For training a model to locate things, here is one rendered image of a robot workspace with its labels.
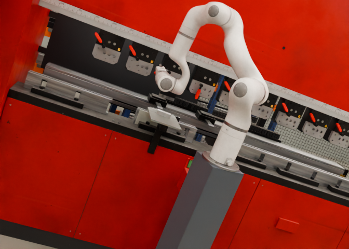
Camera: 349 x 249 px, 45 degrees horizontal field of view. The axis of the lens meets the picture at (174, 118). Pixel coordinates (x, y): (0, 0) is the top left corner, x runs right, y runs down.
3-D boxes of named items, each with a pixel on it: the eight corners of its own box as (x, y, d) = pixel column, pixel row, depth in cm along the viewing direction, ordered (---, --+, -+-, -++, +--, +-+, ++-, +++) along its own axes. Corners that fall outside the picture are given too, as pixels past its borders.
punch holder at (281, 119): (274, 123, 263) (285, 98, 260) (270, 119, 271) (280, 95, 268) (295, 130, 266) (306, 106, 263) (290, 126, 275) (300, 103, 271)
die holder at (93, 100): (23, 86, 237) (28, 71, 235) (25, 84, 243) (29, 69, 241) (107, 114, 248) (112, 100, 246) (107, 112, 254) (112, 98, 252)
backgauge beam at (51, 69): (40, 80, 263) (44, 64, 261) (43, 75, 277) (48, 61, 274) (343, 182, 315) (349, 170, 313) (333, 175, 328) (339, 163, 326)
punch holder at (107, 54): (91, 56, 236) (100, 28, 232) (91, 54, 244) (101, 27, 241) (116, 65, 239) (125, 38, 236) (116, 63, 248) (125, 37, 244)
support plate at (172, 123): (150, 120, 227) (151, 119, 227) (147, 108, 252) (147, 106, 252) (180, 130, 231) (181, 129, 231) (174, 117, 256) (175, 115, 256)
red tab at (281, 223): (275, 227, 270) (279, 218, 269) (273, 225, 272) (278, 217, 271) (295, 233, 274) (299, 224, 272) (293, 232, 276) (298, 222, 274)
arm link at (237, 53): (239, 108, 188) (253, 109, 202) (263, 98, 182) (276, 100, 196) (205, 11, 199) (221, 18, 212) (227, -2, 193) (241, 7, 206)
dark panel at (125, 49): (40, 67, 287) (59, 5, 278) (40, 67, 289) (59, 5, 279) (190, 119, 312) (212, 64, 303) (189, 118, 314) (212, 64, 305)
